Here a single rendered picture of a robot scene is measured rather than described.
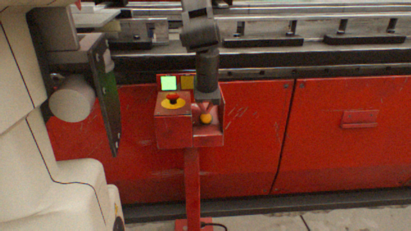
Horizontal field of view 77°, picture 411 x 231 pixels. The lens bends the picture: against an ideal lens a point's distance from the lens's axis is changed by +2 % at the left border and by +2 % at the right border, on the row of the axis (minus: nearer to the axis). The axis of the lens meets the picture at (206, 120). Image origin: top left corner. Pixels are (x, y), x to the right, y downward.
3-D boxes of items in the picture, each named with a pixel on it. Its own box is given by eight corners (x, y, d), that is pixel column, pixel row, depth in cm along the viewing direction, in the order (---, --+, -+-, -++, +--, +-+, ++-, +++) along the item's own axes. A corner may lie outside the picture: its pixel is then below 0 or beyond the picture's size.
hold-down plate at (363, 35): (329, 45, 97) (331, 36, 95) (322, 41, 101) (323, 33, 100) (404, 43, 99) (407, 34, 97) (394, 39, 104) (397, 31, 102)
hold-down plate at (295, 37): (223, 47, 94) (224, 39, 92) (221, 43, 98) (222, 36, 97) (303, 45, 96) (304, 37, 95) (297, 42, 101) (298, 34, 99)
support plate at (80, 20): (30, 28, 67) (29, 24, 67) (68, 13, 90) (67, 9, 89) (101, 27, 69) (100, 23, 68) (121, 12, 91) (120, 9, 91)
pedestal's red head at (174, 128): (157, 149, 76) (150, 95, 67) (161, 122, 90) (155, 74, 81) (223, 146, 78) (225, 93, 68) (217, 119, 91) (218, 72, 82)
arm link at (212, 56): (196, 53, 56) (221, 52, 57) (194, 38, 61) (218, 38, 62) (196, 78, 61) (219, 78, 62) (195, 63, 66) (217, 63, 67)
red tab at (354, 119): (341, 128, 107) (346, 113, 103) (339, 125, 109) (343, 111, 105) (376, 126, 108) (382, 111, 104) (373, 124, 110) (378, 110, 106)
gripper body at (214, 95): (216, 79, 72) (218, 56, 67) (220, 104, 65) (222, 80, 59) (193, 80, 71) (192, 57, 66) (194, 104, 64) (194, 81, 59)
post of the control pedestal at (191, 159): (188, 242, 109) (182, 138, 81) (187, 231, 114) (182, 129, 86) (200, 241, 110) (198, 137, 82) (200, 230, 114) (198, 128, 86)
